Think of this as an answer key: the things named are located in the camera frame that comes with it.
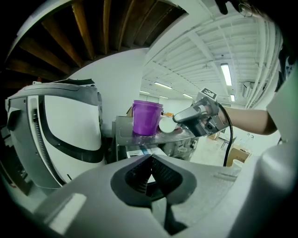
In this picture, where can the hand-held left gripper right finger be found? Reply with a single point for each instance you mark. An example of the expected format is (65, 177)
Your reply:
(221, 204)

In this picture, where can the black star print shirt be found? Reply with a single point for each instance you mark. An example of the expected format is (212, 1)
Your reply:
(287, 65)

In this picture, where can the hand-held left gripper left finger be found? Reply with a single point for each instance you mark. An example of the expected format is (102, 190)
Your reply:
(93, 200)

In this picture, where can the person's eyeglasses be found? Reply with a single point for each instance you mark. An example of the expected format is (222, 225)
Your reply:
(245, 9)

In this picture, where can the black head-worn camera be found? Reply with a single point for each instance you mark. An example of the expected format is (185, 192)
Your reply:
(222, 7)

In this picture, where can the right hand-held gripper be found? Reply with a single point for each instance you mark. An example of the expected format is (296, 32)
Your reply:
(209, 123)

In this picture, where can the purple plastic bucket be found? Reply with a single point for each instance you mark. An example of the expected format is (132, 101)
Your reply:
(146, 118)

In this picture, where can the person's right forearm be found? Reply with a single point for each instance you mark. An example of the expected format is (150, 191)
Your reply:
(251, 122)

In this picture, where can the large white and grey machine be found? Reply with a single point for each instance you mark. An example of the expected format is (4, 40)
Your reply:
(69, 120)

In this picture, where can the ceiling strip light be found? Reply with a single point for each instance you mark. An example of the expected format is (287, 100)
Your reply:
(187, 95)
(163, 85)
(226, 74)

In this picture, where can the open cardboard box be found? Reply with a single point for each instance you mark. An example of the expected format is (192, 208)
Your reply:
(130, 111)

